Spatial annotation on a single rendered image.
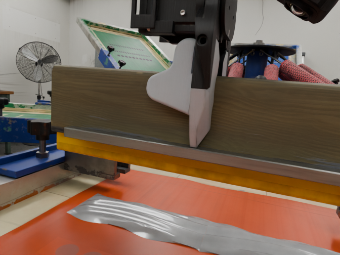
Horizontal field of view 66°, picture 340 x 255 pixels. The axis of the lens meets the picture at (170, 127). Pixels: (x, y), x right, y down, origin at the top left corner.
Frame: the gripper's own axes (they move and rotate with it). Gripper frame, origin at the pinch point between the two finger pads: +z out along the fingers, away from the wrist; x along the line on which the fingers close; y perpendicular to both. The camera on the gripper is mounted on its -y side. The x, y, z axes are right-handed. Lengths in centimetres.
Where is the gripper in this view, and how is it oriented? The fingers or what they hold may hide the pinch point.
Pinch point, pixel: (208, 130)
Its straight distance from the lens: 25.4
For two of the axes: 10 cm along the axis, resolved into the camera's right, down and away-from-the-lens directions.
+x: -3.4, 1.2, -9.3
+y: -9.4, -1.3, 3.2
